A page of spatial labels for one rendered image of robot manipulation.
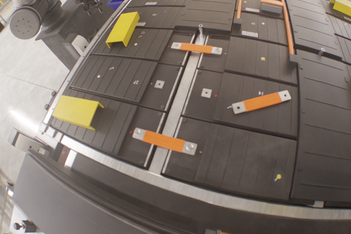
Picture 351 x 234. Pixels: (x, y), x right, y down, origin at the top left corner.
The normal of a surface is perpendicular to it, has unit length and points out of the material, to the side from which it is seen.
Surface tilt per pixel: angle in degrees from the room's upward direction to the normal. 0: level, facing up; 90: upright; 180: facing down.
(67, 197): 0
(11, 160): 0
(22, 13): 85
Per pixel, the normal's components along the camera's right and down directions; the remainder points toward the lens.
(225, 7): -0.18, -0.47
